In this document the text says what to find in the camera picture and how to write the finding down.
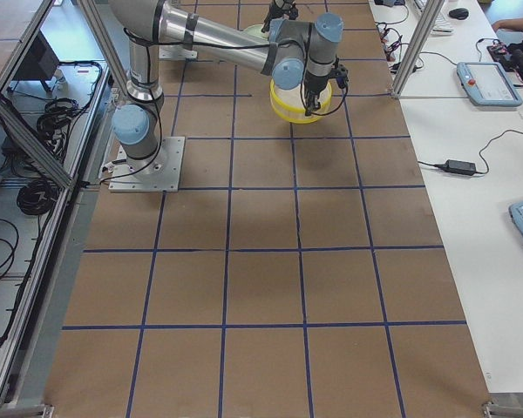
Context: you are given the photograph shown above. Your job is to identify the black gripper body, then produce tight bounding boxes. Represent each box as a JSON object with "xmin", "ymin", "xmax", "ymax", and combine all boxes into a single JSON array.
[
  {"xmin": 303, "ymin": 73, "xmax": 329, "ymax": 104},
  {"xmin": 261, "ymin": 6, "xmax": 299, "ymax": 33}
]

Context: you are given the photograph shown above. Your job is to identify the yellow top steamer layer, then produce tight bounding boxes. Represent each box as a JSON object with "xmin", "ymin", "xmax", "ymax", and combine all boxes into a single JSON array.
[{"xmin": 269, "ymin": 80, "xmax": 332, "ymax": 125}]

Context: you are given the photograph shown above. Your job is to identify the light green plate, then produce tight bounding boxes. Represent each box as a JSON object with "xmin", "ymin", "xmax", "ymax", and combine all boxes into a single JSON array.
[{"xmin": 243, "ymin": 24, "xmax": 268, "ymax": 39}]

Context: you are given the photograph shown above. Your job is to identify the black power adapter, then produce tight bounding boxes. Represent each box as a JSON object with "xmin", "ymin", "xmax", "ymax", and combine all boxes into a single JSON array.
[{"xmin": 434, "ymin": 159, "xmax": 478, "ymax": 176}]

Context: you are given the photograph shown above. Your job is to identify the black computer mouse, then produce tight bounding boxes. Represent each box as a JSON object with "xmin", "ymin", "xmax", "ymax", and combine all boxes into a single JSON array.
[{"xmin": 448, "ymin": 8, "xmax": 469, "ymax": 20}]

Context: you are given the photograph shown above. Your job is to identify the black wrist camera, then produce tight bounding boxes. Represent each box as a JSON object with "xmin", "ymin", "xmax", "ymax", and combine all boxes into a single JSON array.
[{"xmin": 332, "ymin": 64, "xmax": 349, "ymax": 90}]

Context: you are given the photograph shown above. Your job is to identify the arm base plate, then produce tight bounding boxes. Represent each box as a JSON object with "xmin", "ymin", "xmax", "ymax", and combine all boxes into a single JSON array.
[
  {"xmin": 108, "ymin": 136, "xmax": 186, "ymax": 192},
  {"xmin": 159, "ymin": 45, "xmax": 197, "ymax": 61}
]

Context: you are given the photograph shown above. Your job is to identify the aluminium frame post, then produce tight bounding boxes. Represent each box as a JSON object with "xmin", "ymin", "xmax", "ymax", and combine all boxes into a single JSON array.
[{"xmin": 391, "ymin": 0, "xmax": 444, "ymax": 98}]

